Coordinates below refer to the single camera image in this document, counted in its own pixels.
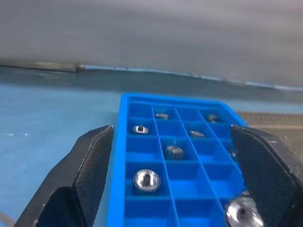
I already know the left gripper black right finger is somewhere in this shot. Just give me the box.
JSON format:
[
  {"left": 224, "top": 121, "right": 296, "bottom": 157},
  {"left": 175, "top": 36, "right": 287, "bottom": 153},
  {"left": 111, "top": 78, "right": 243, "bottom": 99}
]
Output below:
[{"left": 230, "top": 124, "right": 303, "bottom": 227}]

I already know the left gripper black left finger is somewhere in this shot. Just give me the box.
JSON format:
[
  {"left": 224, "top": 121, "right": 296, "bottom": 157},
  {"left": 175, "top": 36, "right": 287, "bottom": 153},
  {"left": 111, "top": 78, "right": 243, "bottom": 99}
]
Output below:
[{"left": 14, "top": 124, "right": 115, "bottom": 227}]

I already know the blue compartment tray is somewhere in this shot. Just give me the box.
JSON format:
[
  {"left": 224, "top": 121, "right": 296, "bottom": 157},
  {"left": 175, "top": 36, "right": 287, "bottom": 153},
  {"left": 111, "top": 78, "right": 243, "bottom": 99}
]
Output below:
[{"left": 111, "top": 92, "right": 249, "bottom": 227}]

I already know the perforated metal tray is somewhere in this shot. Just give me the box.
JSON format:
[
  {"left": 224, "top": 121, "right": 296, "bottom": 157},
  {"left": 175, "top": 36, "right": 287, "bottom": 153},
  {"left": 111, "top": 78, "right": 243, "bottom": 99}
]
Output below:
[{"left": 234, "top": 111, "right": 303, "bottom": 148}]

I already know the nut in blue tray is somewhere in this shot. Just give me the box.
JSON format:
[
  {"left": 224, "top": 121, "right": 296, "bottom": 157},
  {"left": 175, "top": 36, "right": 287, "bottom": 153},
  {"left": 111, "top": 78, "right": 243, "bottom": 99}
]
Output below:
[{"left": 132, "top": 124, "right": 150, "bottom": 136}]

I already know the white foam backdrop board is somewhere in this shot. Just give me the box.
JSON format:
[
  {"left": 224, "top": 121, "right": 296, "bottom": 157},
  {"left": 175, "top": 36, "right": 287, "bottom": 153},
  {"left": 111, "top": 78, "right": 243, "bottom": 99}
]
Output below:
[{"left": 0, "top": 0, "right": 303, "bottom": 91}]

